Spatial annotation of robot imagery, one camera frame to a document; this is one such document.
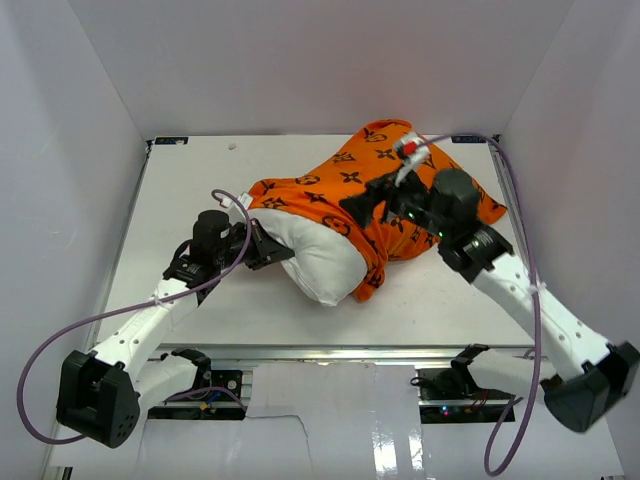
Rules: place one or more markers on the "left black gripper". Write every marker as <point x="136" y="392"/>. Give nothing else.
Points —
<point x="267" y="250"/>

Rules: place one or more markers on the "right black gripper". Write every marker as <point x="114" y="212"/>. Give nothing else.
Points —
<point x="376" y="191"/>

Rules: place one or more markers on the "orange patterned pillowcase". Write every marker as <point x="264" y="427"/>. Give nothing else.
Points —
<point x="367" y="155"/>

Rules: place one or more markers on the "white pillow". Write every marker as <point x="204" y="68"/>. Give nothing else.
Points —
<point x="326" y="266"/>

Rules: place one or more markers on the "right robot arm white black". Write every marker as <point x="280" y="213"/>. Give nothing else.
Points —
<point x="588" y="375"/>

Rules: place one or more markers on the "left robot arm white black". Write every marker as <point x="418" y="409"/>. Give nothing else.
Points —
<point x="103" y="392"/>

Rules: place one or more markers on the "right blue table label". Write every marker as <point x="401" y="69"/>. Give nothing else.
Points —
<point x="467" y="139"/>

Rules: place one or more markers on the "blue table label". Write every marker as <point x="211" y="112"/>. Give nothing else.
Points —
<point x="467" y="139"/>
<point x="168" y="140"/>

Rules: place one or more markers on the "left blue table label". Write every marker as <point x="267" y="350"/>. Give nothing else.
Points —
<point x="168" y="140"/>

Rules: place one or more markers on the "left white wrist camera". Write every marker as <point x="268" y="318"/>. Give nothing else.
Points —
<point x="238" y="203"/>

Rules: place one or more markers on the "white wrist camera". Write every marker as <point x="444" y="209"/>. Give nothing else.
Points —
<point x="412" y="149"/>
<point x="238" y="203"/>

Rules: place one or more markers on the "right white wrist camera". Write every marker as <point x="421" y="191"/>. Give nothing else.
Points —
<point x="412" y="149"/>

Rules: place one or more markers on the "aluminium front rail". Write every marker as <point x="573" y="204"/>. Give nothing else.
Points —
<point x="257" y="354"/>

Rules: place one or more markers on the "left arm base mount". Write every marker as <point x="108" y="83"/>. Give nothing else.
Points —
<point x="188" y="375"/>

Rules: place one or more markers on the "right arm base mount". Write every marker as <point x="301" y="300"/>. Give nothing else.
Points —
<point x="450" y="396"/>

